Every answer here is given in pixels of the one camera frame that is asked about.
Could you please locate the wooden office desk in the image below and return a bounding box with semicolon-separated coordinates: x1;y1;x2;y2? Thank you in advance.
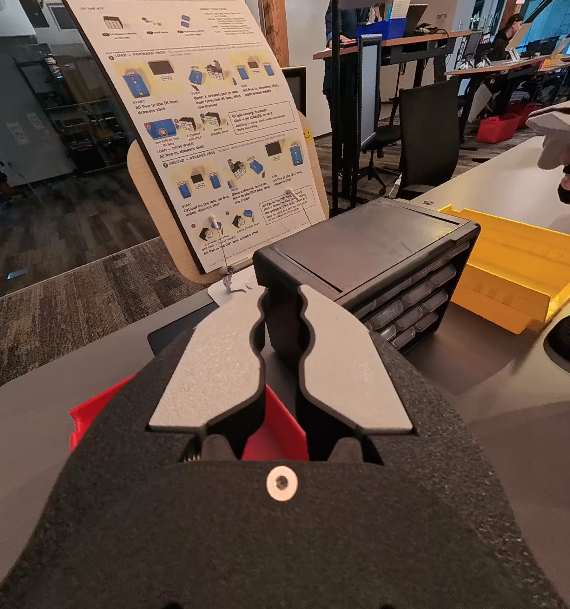
314;29;481;67
447;53;570;86

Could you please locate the red plastic bin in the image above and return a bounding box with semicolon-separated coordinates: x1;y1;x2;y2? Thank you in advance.
69;374;309;462

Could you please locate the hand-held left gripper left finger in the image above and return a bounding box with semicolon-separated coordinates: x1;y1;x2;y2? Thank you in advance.
148;289;269;436

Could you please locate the dark panel on stand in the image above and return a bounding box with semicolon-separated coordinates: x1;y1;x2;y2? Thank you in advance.
355;34;402;191

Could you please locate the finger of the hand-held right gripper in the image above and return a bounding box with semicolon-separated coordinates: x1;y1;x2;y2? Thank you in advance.
528;98;570;170

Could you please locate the black drawer cabinet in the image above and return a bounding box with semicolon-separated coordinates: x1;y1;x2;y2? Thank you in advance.
254;197;481;386

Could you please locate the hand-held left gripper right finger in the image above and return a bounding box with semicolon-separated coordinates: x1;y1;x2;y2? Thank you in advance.
295;283;415;436

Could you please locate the black office chair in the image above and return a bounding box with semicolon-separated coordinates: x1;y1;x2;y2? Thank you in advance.
388;78;462;200

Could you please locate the yellow plastic bin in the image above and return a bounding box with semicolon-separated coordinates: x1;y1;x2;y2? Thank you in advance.
440;205;570;336

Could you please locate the blue box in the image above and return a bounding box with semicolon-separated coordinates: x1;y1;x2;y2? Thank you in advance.
357;17;402;41

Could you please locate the red storage crate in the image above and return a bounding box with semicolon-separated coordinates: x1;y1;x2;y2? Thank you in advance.
476;100;545;143

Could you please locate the printed instruction sheet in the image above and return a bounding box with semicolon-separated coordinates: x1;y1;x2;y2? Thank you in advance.
64;0;326;277

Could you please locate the dark storage shelf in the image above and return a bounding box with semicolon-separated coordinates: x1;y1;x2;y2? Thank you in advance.
14;53;124;177

